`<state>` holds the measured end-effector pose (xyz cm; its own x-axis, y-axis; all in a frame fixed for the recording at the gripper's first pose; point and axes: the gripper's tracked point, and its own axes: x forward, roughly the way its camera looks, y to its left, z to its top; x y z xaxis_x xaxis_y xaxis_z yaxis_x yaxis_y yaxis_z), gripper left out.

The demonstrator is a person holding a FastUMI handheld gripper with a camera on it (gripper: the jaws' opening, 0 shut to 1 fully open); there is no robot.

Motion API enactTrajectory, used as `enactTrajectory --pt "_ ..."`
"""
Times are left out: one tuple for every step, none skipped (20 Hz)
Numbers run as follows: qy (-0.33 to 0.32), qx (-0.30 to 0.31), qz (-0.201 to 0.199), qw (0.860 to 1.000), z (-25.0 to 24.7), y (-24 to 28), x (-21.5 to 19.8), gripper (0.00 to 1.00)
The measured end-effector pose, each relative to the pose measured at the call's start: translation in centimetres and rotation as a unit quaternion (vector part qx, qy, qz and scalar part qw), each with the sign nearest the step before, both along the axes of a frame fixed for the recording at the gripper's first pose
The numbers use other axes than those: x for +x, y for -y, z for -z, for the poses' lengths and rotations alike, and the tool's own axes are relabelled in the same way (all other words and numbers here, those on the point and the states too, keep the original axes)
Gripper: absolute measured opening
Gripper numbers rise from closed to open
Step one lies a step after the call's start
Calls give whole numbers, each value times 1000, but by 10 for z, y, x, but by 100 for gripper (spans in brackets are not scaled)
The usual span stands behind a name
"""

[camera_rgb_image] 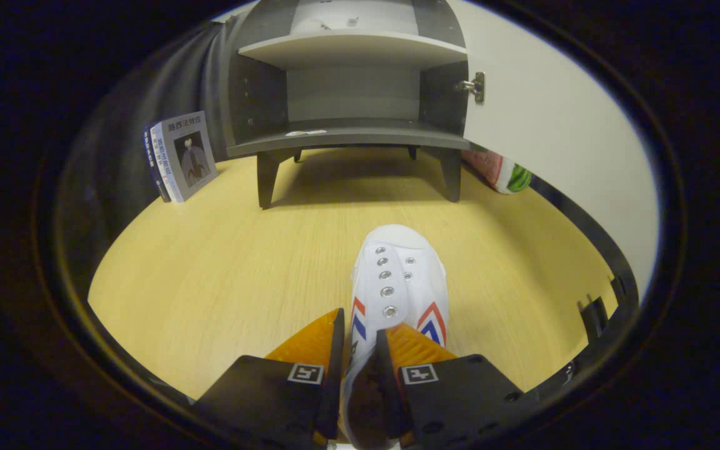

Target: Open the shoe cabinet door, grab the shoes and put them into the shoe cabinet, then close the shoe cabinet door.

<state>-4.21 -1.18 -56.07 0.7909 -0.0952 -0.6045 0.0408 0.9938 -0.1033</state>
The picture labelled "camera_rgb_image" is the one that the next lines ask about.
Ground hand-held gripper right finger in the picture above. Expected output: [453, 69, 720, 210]
[374, 323, 541, 450]

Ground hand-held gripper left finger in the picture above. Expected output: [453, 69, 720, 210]
[190, 307, 346, 450]

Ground white striped shoe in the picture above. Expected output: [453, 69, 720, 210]
[338, 224, 449, 450]

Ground metal door hinge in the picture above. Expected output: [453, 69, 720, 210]
[457, 72, 486, 104]

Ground watermelon slice toy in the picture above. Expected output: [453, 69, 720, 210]
[463, 149, 533, 195]

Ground grey cover book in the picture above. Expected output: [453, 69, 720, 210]
[149, 111, 219, 203]

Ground dark blue book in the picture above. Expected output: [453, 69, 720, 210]
[142, 125, 173, 203]

